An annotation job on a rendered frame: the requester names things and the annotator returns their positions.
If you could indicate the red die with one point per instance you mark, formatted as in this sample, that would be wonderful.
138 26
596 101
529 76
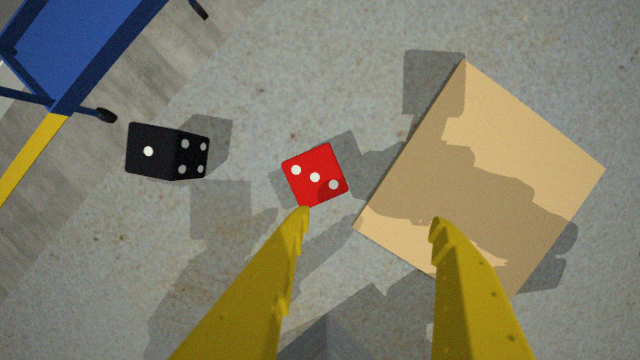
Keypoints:
315 176

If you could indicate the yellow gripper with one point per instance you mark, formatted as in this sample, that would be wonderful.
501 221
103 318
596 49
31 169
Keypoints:
473 319

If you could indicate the black die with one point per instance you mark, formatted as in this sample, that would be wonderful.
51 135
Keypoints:
165 153

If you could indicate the tan square mat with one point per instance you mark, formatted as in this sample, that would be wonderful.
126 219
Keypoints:
483 160

